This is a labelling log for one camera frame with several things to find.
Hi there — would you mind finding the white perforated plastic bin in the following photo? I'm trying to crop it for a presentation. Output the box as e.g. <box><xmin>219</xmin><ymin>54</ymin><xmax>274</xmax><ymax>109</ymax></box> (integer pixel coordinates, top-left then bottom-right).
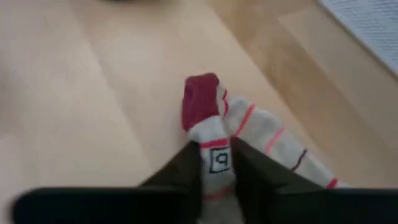
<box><xmin>317</xmin><ymin>0</ymin><xmax>398</xmax><ymax>77</ymax></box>

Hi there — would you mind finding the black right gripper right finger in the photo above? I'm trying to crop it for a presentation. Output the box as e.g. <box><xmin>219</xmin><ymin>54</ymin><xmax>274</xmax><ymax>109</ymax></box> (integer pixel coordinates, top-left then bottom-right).
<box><xmin>231</xmin><ymin>137</ymin><xmax>324</xmax><ymax>224</ymax></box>

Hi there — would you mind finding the cream red-striped sock pair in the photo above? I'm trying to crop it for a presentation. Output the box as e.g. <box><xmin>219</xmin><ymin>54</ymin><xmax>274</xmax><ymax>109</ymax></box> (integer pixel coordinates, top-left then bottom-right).
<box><xmin>181</xmin><ymin>73</ymin><xmax>352</xmax><ymax>224</ymax></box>

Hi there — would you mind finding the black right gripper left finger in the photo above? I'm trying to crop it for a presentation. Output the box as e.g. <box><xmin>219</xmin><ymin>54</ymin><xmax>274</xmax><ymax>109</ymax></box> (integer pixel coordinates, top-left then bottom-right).
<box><xmin>140</xmin><ymin>140</ymin><xmax>203</xmax><ymax>224</ymax></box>

